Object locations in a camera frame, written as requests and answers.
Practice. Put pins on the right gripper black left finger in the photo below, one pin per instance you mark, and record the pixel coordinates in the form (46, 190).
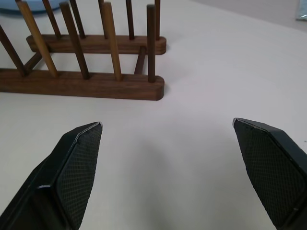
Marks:
(72, 177)

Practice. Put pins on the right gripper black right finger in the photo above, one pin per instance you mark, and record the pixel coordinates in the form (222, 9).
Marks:
(271, 172)

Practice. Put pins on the blue plate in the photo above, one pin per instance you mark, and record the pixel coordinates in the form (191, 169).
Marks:
(36, 5)

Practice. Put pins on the dark wooden dish rack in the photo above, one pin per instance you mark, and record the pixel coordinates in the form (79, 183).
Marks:
(96, 85)

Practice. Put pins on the grey foil bag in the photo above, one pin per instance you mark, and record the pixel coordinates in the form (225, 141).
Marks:
(301, 9)

